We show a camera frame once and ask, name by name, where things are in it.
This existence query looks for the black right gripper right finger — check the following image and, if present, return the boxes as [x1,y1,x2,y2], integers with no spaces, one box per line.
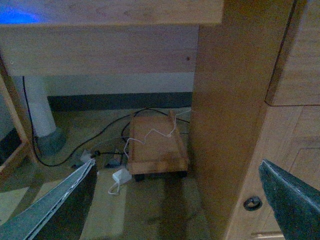
[258,159,320,240]

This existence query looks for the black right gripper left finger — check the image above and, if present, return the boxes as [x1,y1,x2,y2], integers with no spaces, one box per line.
[0,159,98,240]

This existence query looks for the white power adapter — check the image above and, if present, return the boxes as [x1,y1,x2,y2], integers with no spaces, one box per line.
[112,168,132,185]

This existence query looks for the power strip with plugs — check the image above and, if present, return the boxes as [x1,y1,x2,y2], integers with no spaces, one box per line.
[70,148,124,169]

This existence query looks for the white round column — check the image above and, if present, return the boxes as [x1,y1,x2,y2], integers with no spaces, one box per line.
[13,76,66,157]

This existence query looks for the wooden rolling computer stand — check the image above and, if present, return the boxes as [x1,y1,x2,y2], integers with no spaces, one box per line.
[124,110,189,182]

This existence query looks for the wooden desk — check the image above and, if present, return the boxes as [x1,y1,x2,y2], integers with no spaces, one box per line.
[0,0,320,240]

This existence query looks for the white charger cable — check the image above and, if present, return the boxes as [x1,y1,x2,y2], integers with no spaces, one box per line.
[107,107,192,196]

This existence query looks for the wooden shelf frame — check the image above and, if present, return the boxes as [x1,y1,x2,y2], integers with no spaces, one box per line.
[0,53,38,176]

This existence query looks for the black power cable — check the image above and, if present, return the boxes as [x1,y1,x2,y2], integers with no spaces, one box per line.
[22,76,191,167]

